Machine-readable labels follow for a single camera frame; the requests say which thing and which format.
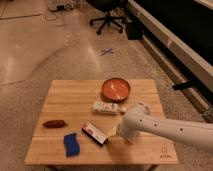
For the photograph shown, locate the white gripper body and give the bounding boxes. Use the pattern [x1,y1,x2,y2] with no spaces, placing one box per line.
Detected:
[116,124,136,144]

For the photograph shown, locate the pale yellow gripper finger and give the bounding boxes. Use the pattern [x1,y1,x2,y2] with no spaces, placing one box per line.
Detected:
[107,126,117,138]

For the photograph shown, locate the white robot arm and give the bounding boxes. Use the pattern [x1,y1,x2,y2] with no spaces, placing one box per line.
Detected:
[107,102,213,155]

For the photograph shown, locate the orange bowl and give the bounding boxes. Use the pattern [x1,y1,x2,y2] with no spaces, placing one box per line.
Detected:
[101,78,131,102]

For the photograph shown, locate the blue cloth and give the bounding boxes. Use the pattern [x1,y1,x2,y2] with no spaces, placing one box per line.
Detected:
[64,133,80,157]

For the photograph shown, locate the brown sausage-shaped object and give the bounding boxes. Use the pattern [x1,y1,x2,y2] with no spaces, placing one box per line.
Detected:
[42,120,66,128]

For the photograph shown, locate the black bag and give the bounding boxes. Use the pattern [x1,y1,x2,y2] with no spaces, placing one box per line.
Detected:
[125,22,144,40]

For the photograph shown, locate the black office chair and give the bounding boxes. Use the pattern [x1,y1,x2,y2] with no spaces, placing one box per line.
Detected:
[86,0,125,35]

